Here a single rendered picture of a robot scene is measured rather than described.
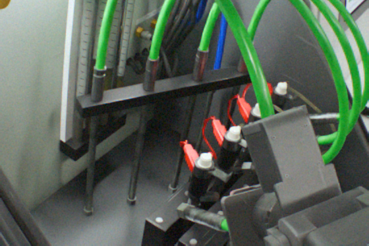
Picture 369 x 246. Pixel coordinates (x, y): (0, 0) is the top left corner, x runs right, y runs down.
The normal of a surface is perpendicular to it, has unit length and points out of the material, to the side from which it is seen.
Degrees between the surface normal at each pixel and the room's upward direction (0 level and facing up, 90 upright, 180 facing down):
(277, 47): 90
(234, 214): 46
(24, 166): 90
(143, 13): 90
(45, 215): 0
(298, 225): 40
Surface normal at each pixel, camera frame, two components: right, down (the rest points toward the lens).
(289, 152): 0.04, -0.12
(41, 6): 0.81, 0.46
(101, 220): 0.16, -0.77
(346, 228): -0.31, -0.94
